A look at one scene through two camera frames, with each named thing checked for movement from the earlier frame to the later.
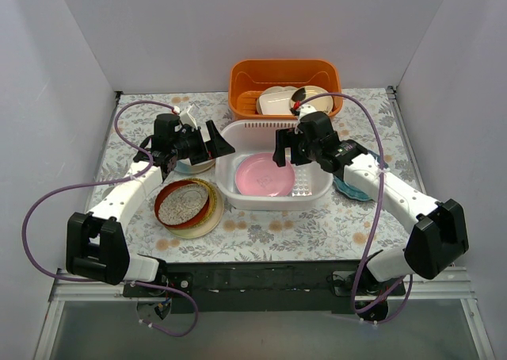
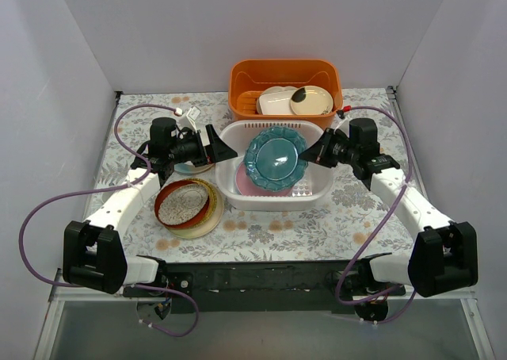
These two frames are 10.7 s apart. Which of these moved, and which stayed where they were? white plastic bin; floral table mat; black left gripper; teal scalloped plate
Moved: teal scalloped plate
Stayed: white plastic bin; black left gripper; floral table mat
